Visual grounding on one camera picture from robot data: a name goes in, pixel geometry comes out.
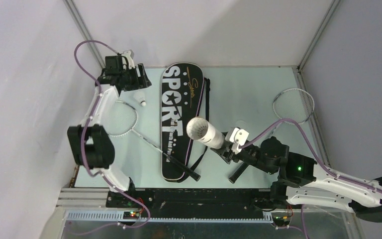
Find white shuttlecock top left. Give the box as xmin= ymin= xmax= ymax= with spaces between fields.
xmin=133 ymin=91 xmax=147 ymax=107

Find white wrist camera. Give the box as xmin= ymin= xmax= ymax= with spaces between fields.
xmin=117 ymin=50 xmax=136 ymax=70
xmin=225 ymin=127 xmax=249 ymax=154

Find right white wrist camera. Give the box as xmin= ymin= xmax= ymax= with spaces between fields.
xmin=225 ymin=127 xmax=249 ymax=154

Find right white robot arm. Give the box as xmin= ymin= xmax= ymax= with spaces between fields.
xmin=210 ymin=137 xmax=382 ymax=223

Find clear plastic tube lid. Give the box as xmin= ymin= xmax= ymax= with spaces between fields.
xmin=234 ymin=119 xmax=248 ymax=130

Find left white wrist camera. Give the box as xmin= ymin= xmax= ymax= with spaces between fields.
xmin=117 ymin=50 xmax=136 ymax=70

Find badminton racket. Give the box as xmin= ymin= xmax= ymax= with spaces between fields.
xmin=108 ymin=100 xmax=200 ymax=182
xmin=230 ymin=88 xmax=316 ymax=188

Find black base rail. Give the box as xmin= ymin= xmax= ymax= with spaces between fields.
xmin=106 ymin=188 xmax=305 ymax=220

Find white slotted cable duct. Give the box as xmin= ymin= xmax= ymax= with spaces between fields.
xmin=66 ymin=210 xmax=273 ymax=224

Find left badminton racket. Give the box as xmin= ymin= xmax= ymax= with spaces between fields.
xmin=108 ymin=100 xmax=200 ymax=182

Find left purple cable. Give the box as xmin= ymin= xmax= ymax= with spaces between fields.
xmin=74 ymin=40 xmax=151 ymax=230

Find black sport racket bag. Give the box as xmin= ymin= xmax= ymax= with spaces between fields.
xmin=160 ymin=62 xmax=210 ymax=183

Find white shuttlecock tube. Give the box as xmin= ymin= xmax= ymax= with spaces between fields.
xmin=186 ymin=117 xmax=225 ymax=149

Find right badminton racket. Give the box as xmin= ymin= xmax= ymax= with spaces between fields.
xmin=230 ymin=88 xmax=316 ymax=188

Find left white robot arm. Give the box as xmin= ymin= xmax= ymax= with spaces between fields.
xmin=67 ymin=50 xmax=152 ymax=208

